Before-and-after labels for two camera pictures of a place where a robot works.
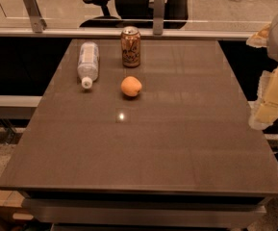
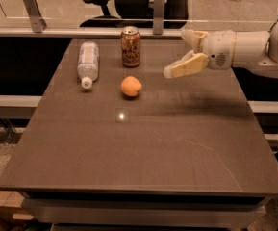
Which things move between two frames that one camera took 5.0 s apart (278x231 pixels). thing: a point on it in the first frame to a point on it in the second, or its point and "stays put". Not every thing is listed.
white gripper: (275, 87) to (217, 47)
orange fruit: (131, 86) stays put
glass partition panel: (130, 8) stays put
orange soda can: (131, 46) stays put
